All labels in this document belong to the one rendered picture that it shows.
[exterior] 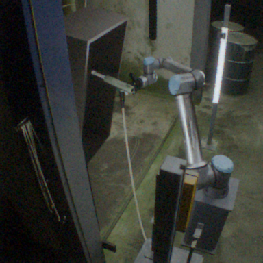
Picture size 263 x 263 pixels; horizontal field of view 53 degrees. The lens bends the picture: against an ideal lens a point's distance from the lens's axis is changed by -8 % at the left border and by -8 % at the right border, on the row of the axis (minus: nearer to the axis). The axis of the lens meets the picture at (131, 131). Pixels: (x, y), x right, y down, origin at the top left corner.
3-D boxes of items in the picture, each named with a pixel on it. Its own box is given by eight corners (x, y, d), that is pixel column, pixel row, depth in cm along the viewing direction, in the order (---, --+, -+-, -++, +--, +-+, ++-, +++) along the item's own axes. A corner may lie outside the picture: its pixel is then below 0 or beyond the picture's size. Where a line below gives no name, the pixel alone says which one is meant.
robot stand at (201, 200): (222, 227, 236) (239, 179, 197) (214, 255, 214) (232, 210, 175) (190, 218, 247) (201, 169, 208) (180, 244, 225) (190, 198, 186)
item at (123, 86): (135, 111, 213) (134, 84, 200) (131, 114, 211) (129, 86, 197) (97, 91, 243) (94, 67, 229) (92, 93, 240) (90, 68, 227)
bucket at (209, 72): (213, 84, 449) (215, 68, 432) (196, 81, 460) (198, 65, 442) (216, 77, 471) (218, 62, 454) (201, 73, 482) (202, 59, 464)
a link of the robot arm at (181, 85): (216, 188, 172) (196, 70, 165) (192, 196, 168) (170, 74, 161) (205, 183, 187) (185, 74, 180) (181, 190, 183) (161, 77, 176)
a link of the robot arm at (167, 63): (212, 72, 168) (168, 54, 227) (195, 74, 165) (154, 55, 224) (212, 90, 173) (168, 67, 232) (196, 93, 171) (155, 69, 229)
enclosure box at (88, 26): (44, 159, 237) (39, 27, 158) (79, 122, 281) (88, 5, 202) (78, 177, 230) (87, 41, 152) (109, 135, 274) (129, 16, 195)
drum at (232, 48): (212, 79, 464) (218, 29, 411) (244, 82, 455) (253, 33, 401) (214, 96, 419) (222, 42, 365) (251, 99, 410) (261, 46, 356)
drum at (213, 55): (240, 70, 495) (247, 25, 441) (232, 81, 457) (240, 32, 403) (211, 62, 521) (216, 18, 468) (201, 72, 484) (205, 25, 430)
